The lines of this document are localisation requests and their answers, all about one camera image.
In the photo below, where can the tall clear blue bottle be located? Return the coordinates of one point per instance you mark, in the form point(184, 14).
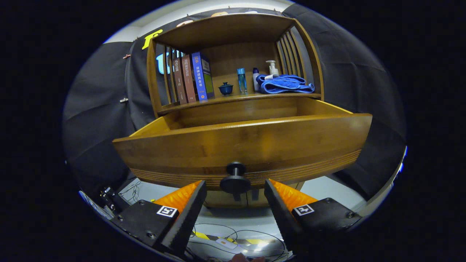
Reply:
point(242, 82)

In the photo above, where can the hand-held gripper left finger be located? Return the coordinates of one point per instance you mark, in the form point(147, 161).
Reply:
point(187, 214)

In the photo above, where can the white pump bottle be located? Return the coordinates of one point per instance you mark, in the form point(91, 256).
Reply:
point(272, 70)

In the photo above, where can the blue lidded tea cup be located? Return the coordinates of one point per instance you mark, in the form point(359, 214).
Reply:
point(226, 88)

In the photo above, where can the wooden countertop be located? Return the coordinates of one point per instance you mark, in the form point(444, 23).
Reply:
point(240, 97)

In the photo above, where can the folded blue towel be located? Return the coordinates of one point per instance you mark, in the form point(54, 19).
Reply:
point(285, 85)

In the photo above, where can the reddish brown book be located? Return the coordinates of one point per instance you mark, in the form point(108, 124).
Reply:
point(188, 78)

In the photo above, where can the white bottle with blue cap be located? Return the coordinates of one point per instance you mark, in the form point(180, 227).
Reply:
point(256, 82)

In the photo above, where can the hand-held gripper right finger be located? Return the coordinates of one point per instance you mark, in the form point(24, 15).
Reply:
point(282, 213)

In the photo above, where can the blue book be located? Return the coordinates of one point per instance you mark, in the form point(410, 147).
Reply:
point(199, 76)

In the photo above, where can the yellow black floor tape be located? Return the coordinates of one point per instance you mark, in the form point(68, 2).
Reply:
point(255, 241)

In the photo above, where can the wooden drawer with black knob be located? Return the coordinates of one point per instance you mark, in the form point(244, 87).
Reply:
point(255, 142)

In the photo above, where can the small white floor device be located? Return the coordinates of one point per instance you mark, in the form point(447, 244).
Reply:
point(226, 243)

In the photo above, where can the wooden cabinet door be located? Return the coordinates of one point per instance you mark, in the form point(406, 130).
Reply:
point(260, 200)
point(218, 200)

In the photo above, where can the wooden cabinet with slatted hutch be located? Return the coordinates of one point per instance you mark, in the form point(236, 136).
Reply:
point(240, 54)

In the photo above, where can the dark brown book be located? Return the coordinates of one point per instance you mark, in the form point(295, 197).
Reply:
point(178, 82)

